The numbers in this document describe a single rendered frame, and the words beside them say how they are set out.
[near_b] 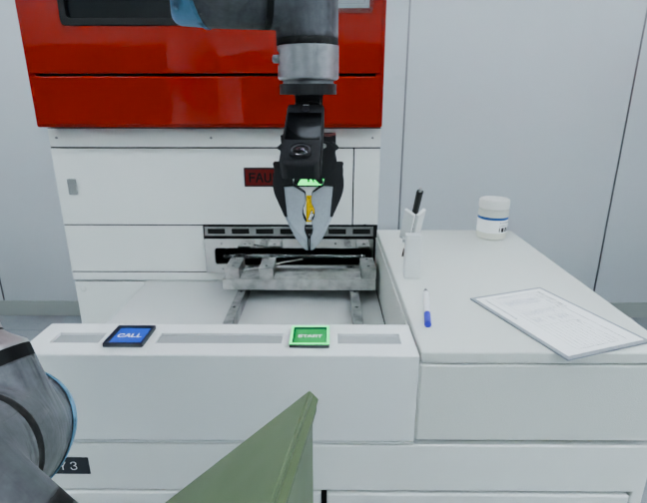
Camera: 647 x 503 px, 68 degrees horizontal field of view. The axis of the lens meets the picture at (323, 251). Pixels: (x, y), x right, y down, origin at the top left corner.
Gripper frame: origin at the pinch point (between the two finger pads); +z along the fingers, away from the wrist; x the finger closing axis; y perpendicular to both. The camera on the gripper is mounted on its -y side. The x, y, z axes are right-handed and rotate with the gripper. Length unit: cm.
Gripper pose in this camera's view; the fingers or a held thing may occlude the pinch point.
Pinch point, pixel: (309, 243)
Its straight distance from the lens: 63.5
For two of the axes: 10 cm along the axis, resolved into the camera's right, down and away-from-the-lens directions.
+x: -10.0, 0.0, 0.1
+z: 0.0, 9.5, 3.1
